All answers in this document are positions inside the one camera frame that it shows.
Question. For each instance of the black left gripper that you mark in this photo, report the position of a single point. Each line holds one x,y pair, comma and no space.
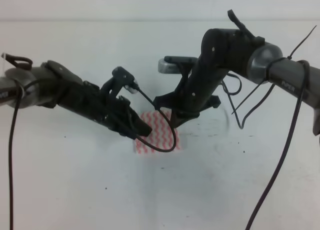
84,98

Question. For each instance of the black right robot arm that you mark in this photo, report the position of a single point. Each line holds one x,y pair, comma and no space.
239,51

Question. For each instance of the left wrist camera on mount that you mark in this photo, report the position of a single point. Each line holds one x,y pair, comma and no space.
121,78

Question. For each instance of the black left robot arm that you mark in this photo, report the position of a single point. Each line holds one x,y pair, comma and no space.
51,84

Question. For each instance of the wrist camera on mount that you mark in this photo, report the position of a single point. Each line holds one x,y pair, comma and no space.
177,65
121,78

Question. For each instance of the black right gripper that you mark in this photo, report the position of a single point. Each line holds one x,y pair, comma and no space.
189,99

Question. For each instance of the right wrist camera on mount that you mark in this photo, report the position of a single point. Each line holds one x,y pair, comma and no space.
177,65

